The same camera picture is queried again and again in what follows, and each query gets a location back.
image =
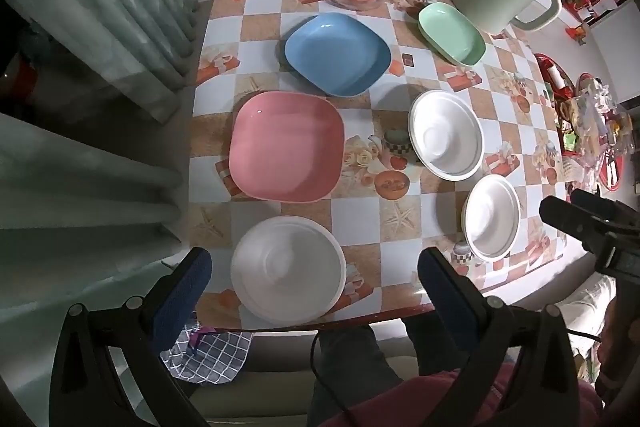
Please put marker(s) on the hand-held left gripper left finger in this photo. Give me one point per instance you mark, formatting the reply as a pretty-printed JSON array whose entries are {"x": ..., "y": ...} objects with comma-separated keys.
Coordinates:
[{"x": 185, "y": 292}]

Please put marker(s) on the red tray with clutter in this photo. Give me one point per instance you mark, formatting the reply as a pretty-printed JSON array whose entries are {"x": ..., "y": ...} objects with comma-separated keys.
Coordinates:
[{"x": 597, "y": 132}]

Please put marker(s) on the blue square plate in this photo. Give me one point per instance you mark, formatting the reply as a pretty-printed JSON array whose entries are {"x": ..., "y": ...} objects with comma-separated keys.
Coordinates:
[{"x": 337, "y": 54}]

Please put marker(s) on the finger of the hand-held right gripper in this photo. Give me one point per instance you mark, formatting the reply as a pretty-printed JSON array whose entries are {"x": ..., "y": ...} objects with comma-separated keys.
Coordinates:
[
  {"x": 592, "y": 202},
  {"x": 565, "y": 214}
]

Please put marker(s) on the person's right forearm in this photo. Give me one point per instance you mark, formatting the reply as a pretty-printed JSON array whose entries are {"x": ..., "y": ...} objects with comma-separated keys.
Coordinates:
[{"x": 620, "y": 347}]

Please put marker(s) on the grey checked cloth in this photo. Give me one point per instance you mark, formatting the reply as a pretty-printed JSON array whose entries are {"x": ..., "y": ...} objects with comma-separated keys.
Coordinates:
[{"x": 215, "y": 354}]

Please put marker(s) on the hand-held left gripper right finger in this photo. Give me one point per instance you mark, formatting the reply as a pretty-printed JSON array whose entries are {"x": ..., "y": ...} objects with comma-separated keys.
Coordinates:
[{"x": 445, "y": 288}]

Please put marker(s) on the pink square plate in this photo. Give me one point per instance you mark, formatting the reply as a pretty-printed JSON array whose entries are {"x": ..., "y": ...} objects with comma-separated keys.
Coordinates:
[{"x": 287, "y": 147}]

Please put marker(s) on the checkered printed tablecloth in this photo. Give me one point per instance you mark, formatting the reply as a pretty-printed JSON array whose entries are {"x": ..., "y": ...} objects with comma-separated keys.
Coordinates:
[{"x": 390, "y": 212}]

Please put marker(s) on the small red tray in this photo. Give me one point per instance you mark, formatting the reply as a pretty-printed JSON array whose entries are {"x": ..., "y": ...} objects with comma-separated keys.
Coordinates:
[{"x": 555, "y": 79}]

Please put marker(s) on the person's maroon top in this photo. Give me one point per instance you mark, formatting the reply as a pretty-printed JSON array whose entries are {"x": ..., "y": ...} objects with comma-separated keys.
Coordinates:
[{"x": 425, "y": 399}]

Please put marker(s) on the white disposable bowl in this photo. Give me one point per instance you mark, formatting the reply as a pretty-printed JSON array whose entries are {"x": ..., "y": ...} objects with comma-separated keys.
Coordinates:
[
  {"x": 447, "y": 134},
  {"x": 492, "y": 217},
  {"x": 287, "y": 269}
]

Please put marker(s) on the person's dark trousers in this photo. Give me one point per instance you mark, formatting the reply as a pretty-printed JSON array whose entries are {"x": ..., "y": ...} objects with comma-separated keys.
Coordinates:
[{"x": 350, "y": 367}]

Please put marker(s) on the pale pleated curtain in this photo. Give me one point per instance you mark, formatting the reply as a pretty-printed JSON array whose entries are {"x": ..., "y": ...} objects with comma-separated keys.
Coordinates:
[{"x": 110, "y": 7}]

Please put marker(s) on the green square plate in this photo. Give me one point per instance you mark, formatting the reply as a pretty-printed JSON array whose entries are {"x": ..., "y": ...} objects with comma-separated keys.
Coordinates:
[{"x": 452, "y": 34}]

